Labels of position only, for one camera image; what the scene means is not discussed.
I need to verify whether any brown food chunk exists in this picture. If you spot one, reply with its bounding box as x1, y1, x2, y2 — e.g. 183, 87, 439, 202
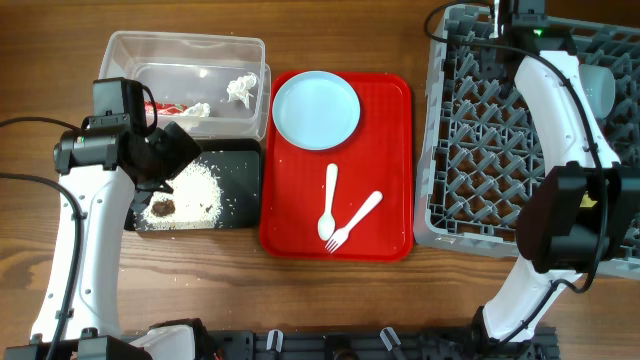
151, 199, 176, 217

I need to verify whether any white rice pile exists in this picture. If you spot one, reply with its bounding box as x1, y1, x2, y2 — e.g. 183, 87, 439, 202
135, 161, 223, 231

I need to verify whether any red snack wrapper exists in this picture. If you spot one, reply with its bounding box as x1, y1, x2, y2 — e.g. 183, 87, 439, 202
145, 101, 188, 116

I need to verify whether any white tissue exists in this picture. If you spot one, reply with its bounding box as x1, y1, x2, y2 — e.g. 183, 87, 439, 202
180, 103, 211, 117
226, 72, 258, 109

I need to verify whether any light blue plate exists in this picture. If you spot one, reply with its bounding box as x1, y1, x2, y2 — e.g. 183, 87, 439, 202
272, 71, 361, 151

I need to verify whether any white plastic spoon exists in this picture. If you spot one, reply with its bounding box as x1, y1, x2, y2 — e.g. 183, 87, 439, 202
318, 163, 338, 241

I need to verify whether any white plastic fork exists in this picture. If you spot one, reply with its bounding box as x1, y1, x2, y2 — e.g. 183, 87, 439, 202
325, 191, 383, 254

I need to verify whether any light blue bowl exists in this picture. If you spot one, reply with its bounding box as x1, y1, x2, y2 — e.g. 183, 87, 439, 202
579, 64, 615, 119

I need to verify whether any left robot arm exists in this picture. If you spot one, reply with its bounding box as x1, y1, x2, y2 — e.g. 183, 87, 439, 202
6, 116, 201, 359

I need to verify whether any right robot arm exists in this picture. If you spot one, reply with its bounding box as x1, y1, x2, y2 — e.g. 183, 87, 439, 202
479, 27, 639, 349

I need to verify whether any grey dishwasher rack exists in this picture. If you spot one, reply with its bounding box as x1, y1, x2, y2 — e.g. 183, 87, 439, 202
414, 5, 639, 257

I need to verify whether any black plastic tray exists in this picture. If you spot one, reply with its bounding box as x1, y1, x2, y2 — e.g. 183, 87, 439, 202
125, 138, 262, 232

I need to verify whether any clear plastic bin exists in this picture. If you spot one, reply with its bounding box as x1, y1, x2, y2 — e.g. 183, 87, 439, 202
99, 31, 271, 141

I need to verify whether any red serving tray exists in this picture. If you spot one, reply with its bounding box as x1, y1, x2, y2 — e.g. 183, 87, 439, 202
260, 72, 414, 262

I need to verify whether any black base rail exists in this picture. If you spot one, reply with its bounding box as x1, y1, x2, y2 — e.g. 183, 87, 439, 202
209, 327, 561, 360

